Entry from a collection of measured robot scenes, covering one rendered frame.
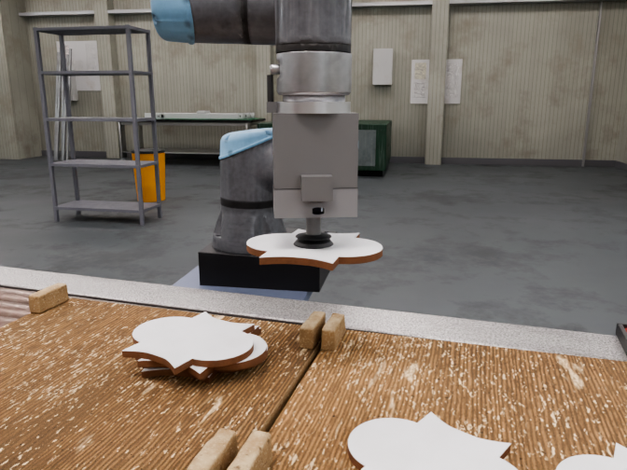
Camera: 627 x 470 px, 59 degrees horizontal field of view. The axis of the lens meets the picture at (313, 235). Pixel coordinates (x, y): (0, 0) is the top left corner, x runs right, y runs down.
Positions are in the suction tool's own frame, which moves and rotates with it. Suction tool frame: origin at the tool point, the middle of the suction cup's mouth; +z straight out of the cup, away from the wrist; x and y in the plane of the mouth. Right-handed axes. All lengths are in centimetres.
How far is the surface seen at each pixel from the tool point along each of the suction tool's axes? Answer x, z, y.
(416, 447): -18.3, 11.5, 6.9
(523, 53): 971, -95, 469
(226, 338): -1.1, 9.0, -9.6
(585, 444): -18.0, 12.3, 21.8
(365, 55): 1046, -96, 190
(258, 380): -4.2, 12.3, -6.1
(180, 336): 0.1, 9.0, -14.7
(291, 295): 39.8, 19.0, -0.6
